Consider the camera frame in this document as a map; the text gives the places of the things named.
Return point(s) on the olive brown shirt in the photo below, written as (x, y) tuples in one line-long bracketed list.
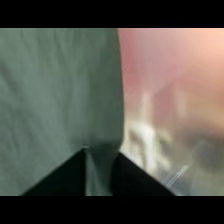
[(56, 100)]

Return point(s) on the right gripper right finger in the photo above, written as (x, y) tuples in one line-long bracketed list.
[(133, 181)]

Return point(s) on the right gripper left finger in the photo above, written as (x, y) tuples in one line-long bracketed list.
[(66, 180)]

